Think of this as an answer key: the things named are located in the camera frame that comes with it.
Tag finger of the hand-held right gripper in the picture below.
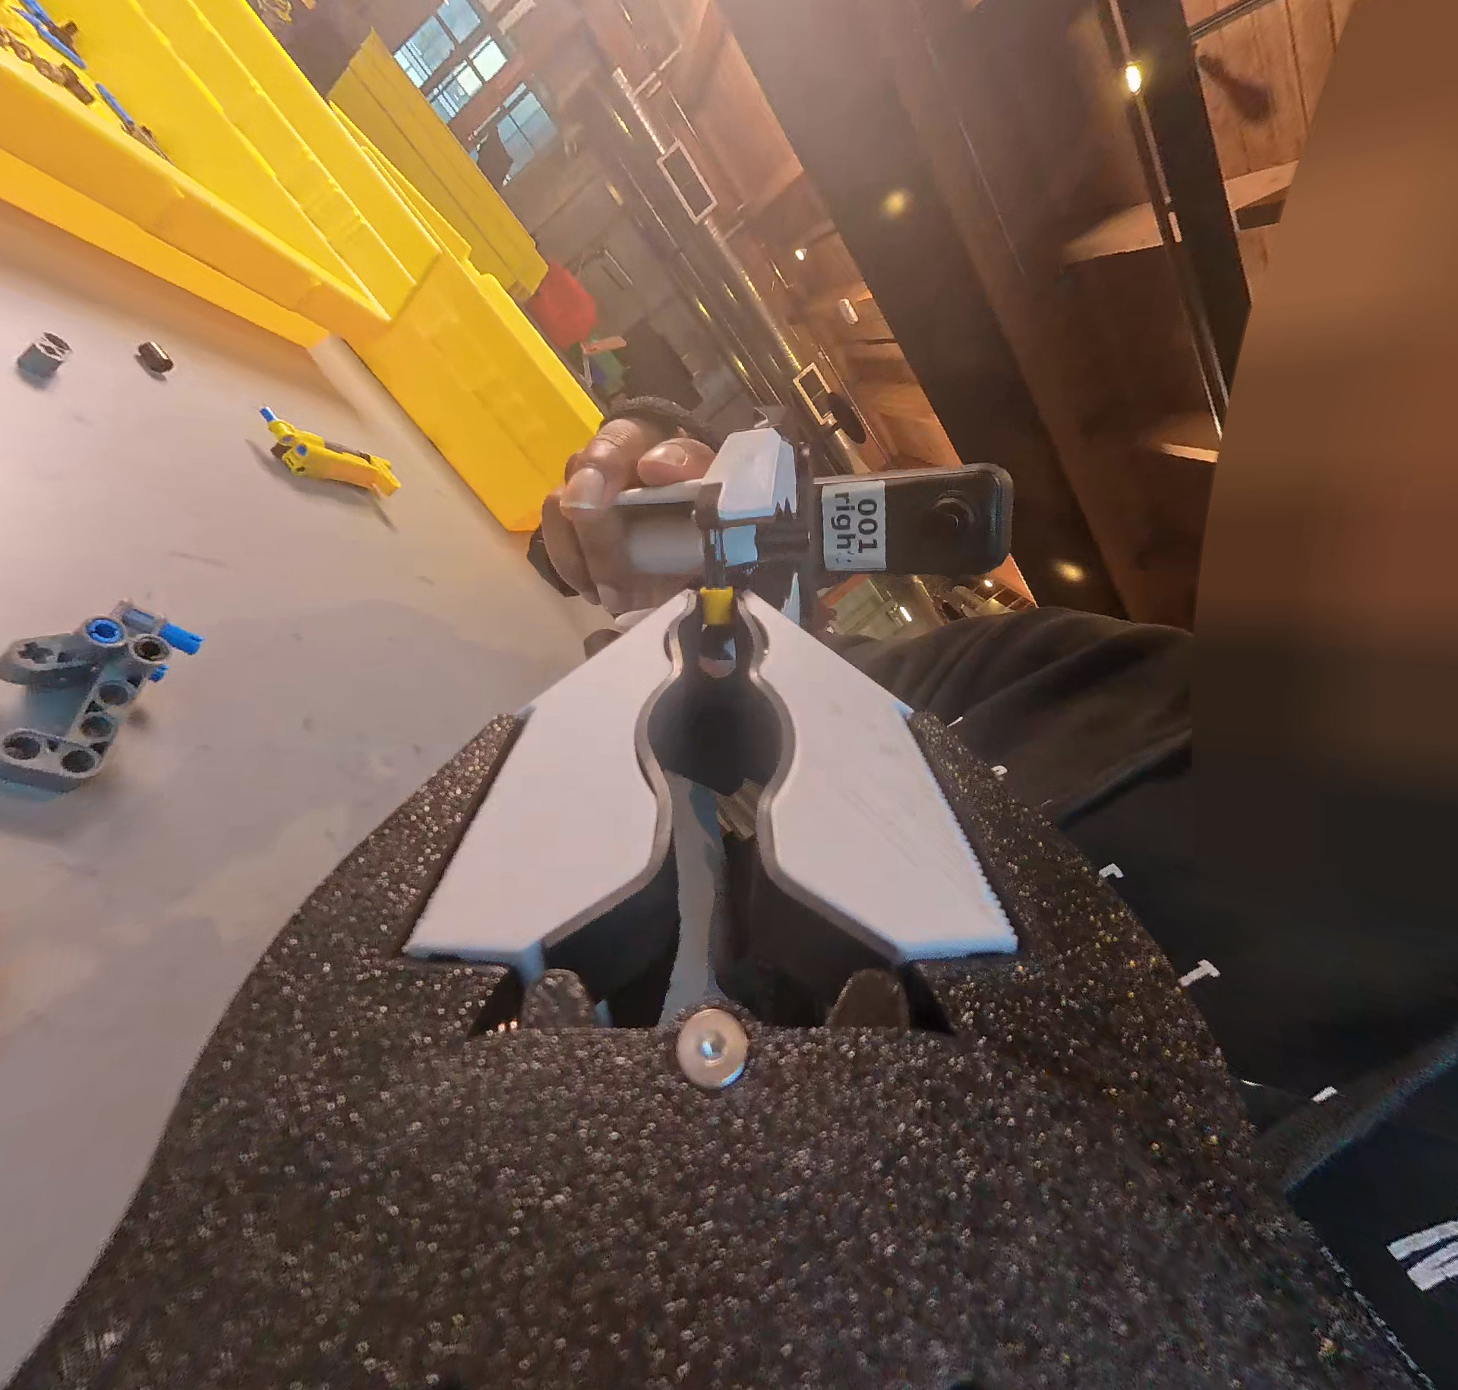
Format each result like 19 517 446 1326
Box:
697 488 765 592

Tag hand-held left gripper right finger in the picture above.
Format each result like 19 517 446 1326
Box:
741 592 1022 966

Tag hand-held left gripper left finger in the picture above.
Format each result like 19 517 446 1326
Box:
404 592 697 983

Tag yellow brick assembly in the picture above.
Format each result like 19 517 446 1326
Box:
261 407 402 497

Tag grey brick beam assembly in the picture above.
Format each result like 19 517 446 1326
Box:
0 598 208 792

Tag person's right forearm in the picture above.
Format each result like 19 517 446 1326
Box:
831 603 1198 822

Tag grey desk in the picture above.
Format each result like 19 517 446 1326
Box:
0 205 640 1357

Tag person's right hand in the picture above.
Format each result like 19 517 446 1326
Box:
541 396 721 616

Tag red storage bin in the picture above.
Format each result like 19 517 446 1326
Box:
530 262 600 334

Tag black printed sweatshirt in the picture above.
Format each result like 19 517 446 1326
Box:
1060 763 1458 1390

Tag assorted loose brick pieces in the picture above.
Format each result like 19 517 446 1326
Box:
0 0 173 161

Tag paned wall window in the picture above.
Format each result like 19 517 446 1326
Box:
393 0 560 178

